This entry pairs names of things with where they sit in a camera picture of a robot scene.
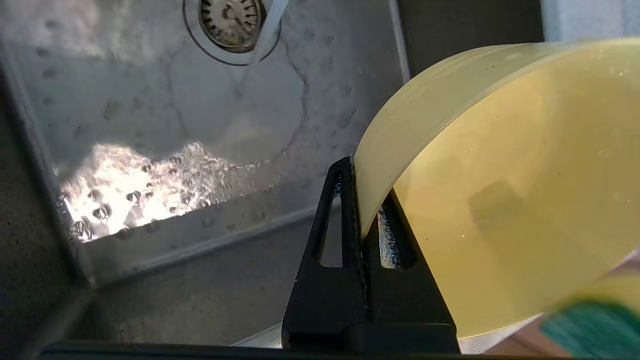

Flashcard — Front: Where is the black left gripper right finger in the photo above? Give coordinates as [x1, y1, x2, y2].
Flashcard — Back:
[362, 189, 461, 353]

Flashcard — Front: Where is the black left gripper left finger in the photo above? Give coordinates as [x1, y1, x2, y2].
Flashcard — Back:
[281, 156, 371, 350]

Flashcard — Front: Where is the yellow-green bowl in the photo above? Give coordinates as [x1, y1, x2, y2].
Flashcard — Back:
[352, 37, 640, 340]

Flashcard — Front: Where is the yellow and green sponge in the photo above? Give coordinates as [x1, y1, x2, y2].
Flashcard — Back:
[540, 272, 640, 360]

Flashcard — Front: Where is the stainless steel sink basin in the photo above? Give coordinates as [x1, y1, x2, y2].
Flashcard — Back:
[0, 0, 546, 348]

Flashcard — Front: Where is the metal sink drain strainer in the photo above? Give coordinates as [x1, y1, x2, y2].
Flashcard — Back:
[182, 0, 283, 67]

